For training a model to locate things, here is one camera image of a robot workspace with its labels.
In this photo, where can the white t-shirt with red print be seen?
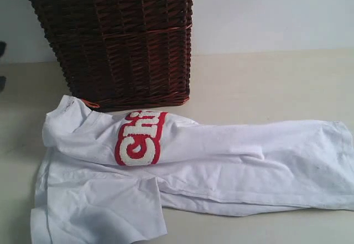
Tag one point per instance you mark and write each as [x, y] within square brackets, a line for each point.
[106, 179]

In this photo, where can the dark brown wicker basket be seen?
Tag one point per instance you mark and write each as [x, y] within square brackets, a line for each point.
[121, 54]

